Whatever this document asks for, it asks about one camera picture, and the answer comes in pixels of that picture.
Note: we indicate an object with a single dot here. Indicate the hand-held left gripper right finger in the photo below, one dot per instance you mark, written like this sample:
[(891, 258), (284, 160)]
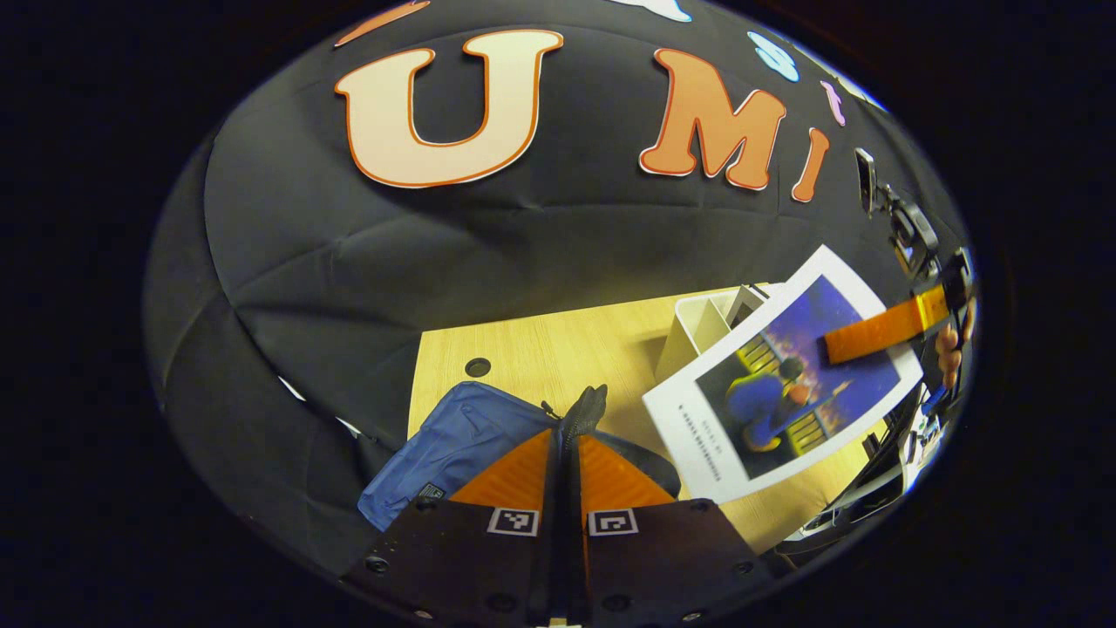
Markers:
[(582, 576)]

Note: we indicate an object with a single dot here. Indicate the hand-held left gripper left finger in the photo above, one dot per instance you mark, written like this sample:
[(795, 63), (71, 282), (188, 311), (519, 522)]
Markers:
[(542, 576)]

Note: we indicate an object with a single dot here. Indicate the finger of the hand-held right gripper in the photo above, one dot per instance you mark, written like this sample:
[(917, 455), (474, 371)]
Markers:
[(881, 331)]

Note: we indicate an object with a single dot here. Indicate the blue cover book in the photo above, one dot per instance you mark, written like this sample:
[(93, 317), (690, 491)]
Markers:
[(785, 410)]

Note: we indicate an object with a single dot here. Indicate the white spine book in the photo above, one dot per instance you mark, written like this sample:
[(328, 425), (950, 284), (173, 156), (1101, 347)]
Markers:
[(748, 303)]

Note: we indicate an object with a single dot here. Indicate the blue schoolbag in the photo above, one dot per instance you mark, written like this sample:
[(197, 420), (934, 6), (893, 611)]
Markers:
[(453, 445)]

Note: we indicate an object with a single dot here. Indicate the white plastic bookshelf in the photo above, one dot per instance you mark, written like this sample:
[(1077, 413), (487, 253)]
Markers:
[(697, 327)]

